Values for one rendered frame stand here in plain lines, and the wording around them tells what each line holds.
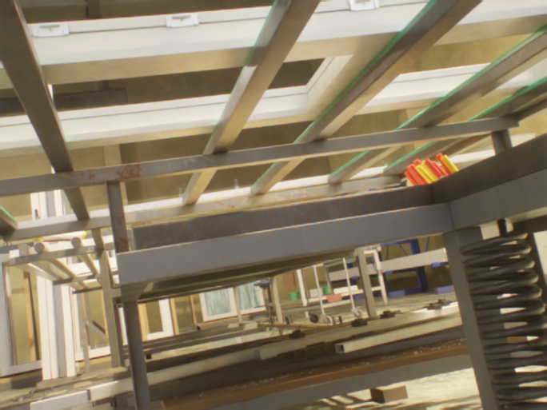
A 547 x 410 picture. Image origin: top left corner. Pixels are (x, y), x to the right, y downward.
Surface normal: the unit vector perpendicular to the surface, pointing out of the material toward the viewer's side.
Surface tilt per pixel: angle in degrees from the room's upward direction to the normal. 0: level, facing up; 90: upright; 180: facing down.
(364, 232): 90
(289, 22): 180
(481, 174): 90
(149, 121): 90
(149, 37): 90
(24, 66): 180
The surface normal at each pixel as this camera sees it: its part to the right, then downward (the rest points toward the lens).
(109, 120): 0.18, -0.18
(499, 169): -0.96, 0.14
